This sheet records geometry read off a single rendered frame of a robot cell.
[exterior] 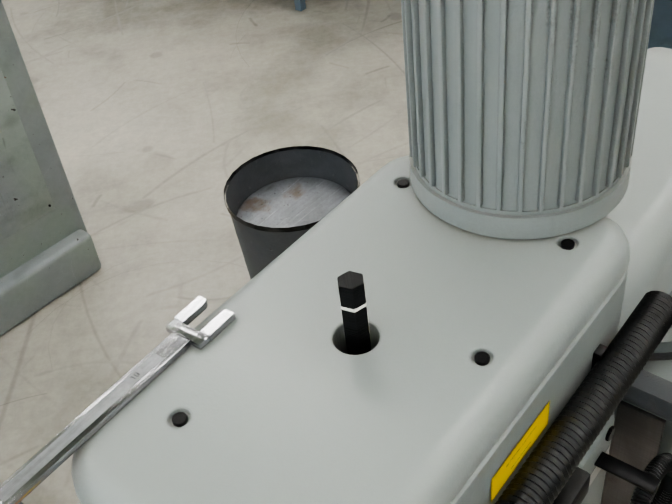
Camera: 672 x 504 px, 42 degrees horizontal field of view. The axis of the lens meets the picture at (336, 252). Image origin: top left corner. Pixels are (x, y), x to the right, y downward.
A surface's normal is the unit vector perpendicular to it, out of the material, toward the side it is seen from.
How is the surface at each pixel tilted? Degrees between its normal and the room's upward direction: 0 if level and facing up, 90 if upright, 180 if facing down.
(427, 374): 0
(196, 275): 0
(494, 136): 90
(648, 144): 0
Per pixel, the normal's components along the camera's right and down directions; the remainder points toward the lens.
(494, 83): -0.41, 0.62
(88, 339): -0.10, -0.76
